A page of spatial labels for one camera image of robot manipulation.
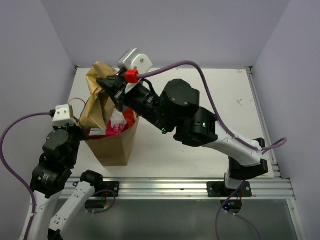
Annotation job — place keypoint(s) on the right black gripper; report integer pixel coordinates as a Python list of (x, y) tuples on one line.
[(113, 82)]

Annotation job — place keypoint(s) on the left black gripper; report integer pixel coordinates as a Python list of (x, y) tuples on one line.
[(82, 131)]

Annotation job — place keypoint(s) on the red snack bag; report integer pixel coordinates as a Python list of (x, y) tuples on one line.
[(130, 117)]

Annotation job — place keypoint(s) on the pink snack bag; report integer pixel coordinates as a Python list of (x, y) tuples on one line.
[(115, 126)]

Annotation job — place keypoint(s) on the brown paper bag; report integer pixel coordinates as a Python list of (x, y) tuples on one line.
[(115, 150)]

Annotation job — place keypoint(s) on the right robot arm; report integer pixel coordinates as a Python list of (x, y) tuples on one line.
[(178, 109)]

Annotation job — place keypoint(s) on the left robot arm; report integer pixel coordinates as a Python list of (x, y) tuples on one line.
[(49, 179)]

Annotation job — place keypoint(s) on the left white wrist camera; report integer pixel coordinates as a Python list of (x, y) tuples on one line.
[(64, 116)]

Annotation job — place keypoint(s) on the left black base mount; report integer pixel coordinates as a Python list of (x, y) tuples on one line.
[(113, 186)]

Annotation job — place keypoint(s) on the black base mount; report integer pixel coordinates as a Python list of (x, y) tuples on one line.
[(217, 189), (113, 186)]

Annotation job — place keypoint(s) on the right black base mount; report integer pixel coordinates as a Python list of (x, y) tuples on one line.
[(217, 189)]

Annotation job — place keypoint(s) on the aluminium rail frame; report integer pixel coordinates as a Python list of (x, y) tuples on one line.
[(167, 189)]

